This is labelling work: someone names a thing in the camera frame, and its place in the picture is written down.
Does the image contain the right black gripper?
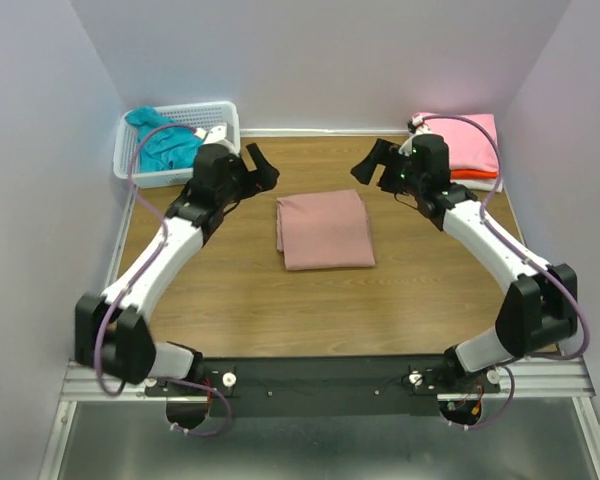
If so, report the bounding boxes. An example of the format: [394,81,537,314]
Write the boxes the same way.
[350,138,423,197]

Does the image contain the dusty pink graphic t-shirt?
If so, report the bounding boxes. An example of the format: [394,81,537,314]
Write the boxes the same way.
[276,189,376,271]

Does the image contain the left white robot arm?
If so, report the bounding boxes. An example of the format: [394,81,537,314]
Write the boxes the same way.
[74,143,279,395]

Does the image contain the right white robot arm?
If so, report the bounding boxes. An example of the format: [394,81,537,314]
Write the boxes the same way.
[351,133,578,392]

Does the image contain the folded orange t-shirt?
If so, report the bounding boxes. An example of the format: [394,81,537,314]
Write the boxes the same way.
[451,169,499,181]

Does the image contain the teal t-shirt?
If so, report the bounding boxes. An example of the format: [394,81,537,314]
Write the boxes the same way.
[125,106,203,173]

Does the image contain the folded light pink t-shirt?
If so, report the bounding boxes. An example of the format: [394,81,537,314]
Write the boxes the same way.
[425,119,499,173]

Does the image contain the folded white t-shirt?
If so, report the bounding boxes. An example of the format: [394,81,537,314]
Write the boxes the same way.
[453,178,503,193]

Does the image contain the white plastic laundry basket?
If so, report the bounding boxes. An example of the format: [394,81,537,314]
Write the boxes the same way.
[113,101,240,189]

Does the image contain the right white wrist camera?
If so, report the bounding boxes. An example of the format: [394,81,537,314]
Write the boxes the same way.
[399,114,431,156]

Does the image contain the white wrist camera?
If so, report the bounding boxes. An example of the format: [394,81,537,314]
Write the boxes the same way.
[399,114,431,156]
[194,124,229,145]

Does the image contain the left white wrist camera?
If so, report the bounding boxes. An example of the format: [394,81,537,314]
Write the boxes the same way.
[194,124,229,145]

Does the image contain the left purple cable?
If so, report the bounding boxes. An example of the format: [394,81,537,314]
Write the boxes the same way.
[95,124,234,437]

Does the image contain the purple cable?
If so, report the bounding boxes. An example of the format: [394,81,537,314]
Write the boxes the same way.
[95,124,234,437]
[407,113,592,431]

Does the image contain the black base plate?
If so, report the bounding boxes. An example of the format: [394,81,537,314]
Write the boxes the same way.
[144,353,501,431]

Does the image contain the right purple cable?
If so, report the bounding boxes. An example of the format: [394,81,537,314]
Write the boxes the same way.
[407,113,592,431]

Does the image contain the aluminium frame rail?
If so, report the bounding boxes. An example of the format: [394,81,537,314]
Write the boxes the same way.
[38,358,600,479]

